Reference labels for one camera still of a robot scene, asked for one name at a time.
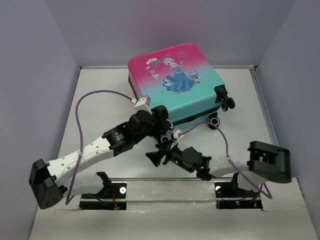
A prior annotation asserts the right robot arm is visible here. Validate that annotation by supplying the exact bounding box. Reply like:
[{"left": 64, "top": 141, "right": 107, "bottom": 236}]
[{"left": 145, "top": 141, "right": 292, "bottom": 191}]

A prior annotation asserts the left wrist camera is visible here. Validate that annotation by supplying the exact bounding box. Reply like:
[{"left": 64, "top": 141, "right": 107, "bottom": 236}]
[{"left": 134, "top": 95, "right": 152, "bottom": 114}]

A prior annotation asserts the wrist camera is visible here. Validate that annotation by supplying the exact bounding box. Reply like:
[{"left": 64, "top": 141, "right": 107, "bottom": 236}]
[
  {"left": 171, "top": 127, "right": 184, "bottom": 146},
  {"left": 134, "top": 95, "right": 152, "bottom": 114}
]

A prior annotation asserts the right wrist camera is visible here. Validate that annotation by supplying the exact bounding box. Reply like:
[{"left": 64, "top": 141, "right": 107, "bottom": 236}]
[{"left": 171, "top": 127, "right": 184, "bottom": 146}]

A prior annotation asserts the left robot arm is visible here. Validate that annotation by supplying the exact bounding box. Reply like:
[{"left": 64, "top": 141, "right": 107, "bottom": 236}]
[{"left": 28, "top": 105, "right": 172, "bottom": 210}]

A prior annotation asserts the pink and teal suitcase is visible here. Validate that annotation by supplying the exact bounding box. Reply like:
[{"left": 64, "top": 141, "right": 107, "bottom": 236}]
[{"left": 128, "top": 42, "right": 236, "bottom": 131}]

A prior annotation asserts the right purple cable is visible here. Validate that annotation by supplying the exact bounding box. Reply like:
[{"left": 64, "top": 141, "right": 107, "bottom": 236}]
[{"left": 181, "top": 121, "right": 273, "bottom": 200}]

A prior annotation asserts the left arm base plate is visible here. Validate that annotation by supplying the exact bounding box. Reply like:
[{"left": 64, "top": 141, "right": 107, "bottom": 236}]
[{"left": 79, "top": 180, "right": 127, "bottom": 211}]

